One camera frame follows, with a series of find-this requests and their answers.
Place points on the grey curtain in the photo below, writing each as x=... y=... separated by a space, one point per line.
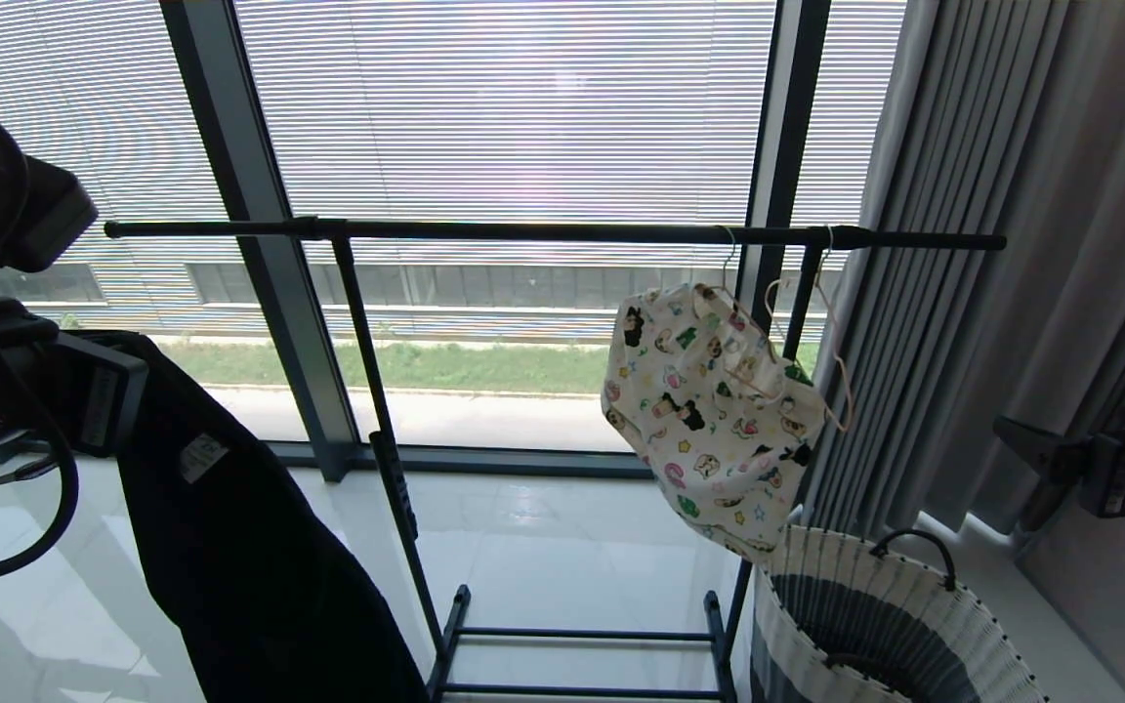
x=1012 y=244

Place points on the white laundry basket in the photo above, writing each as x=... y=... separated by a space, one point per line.
x=914 y=625

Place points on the black garment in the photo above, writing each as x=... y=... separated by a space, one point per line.
x=230 y=547

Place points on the pink clothes hanger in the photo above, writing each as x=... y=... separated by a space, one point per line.
x=848 y=405
x=727 y=262

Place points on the window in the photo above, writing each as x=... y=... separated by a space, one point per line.
x=523 y=117

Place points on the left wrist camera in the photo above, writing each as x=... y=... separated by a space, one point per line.
x=35 y=220

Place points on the black clothes rack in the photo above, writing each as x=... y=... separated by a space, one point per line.
x=523 y=231

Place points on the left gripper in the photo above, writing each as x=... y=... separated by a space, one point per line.
x=64 y=400

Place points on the cream printed garment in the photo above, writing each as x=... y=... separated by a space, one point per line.
x=709 y=430

